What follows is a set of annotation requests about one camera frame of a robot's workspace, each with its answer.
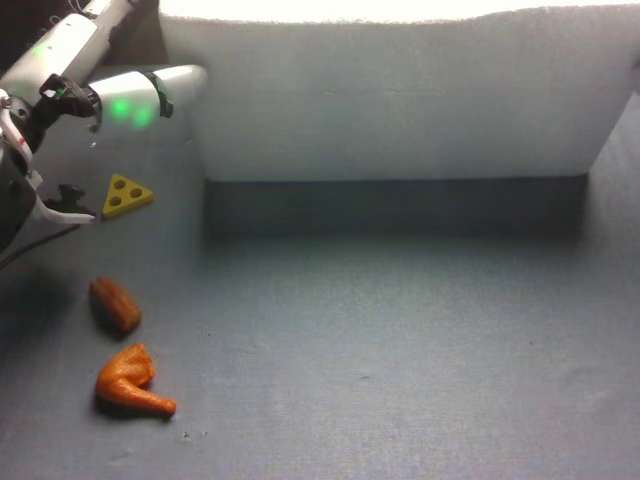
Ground orange toy chicken drumstick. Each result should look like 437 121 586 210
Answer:
94 342 178 420

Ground yellow triangular holed block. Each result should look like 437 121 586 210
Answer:
101 173 156 221

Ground brown ridged toy food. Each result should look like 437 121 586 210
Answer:
88 276 143 335

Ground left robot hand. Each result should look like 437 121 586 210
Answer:
0 0 209 133

